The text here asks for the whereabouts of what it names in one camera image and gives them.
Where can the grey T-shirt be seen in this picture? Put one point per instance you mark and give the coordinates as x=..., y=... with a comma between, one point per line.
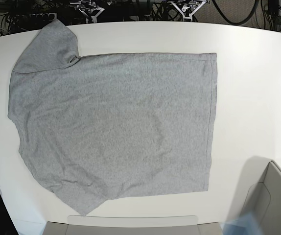
x=110, y=126

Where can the grey tray at bottom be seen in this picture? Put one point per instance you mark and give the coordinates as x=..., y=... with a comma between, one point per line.
x=170, y=225

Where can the grey box at right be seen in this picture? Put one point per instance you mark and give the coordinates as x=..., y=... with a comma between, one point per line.
x=261, y=213

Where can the blue translucent object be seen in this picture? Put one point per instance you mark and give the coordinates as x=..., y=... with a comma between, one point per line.
x=241, y=224

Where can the white bracket frame right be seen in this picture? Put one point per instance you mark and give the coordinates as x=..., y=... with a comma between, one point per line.
x=188, y=8

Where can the white bracket frame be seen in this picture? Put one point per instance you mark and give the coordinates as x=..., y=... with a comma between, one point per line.
x=91, y=13
x=188, y=8

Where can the white bracket frame left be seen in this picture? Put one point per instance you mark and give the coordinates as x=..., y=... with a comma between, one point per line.
x=91, y=13

